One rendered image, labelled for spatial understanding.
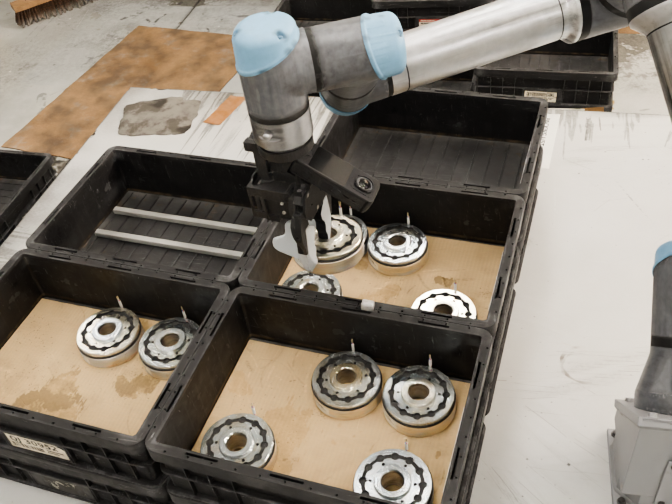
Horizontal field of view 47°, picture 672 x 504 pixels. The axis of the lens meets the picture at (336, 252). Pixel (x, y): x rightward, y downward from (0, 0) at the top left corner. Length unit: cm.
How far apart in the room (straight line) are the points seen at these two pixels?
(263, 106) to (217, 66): 283
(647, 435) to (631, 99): 239
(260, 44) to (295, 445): 55
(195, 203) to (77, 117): 212
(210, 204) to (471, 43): 68
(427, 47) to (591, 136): 88
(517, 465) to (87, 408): 66
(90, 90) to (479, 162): 253
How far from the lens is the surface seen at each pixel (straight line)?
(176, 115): 204
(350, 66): 89
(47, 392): 129
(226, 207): 150
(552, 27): 109
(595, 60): 258
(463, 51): 105
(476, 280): 129
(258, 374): 119
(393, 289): 128
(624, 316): 145
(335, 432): 111
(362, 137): 163
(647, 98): 335
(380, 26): 90
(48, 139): 352
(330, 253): 107
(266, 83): 88
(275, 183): 100
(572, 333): 141
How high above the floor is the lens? 175
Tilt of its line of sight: 43 degrees down
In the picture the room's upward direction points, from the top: 8 degrees counter-clockwise
